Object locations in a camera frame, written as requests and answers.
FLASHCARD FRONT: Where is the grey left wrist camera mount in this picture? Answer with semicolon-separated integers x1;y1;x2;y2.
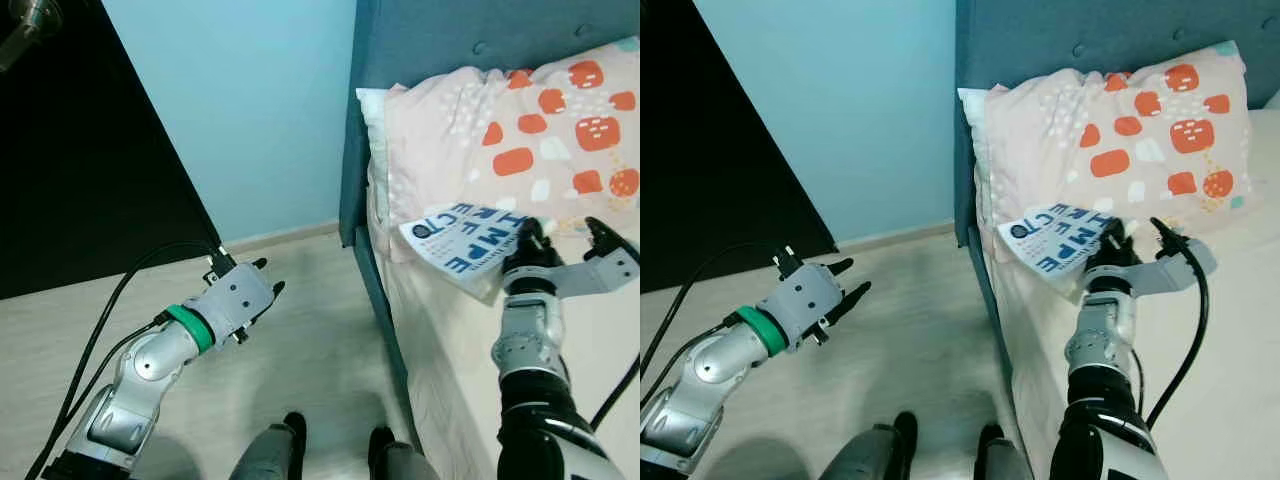
195;262;276;341
768;262;851;346

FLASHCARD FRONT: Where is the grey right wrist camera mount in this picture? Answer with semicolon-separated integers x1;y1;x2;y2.
1135;240;1219;296
553;245;641;298

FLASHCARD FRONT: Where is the glossy black closet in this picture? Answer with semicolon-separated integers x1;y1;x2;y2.
0;0;223;301
640;0;839;296

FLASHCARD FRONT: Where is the dark teal bed frame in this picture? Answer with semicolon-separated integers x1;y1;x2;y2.
340;225;421;441
955;225;1026;441

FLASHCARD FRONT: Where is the white book with blue letters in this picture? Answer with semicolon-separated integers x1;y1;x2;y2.
997;203;1126;299
398;203;546;301

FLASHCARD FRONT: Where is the pink pillow with orange patches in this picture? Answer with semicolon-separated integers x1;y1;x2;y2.
357;38;641;263
958;40;1256;263

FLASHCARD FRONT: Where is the grey left robot leg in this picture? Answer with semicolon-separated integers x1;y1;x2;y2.
228;412;309;480
815;410;919;480

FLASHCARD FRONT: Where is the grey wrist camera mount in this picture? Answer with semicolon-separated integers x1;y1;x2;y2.
768;262;851;346
553;245;641;298
1135;240;1219;296
195;262;276;341

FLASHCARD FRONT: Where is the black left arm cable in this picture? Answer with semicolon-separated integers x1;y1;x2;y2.
640;242;801;401
25;240;236;480

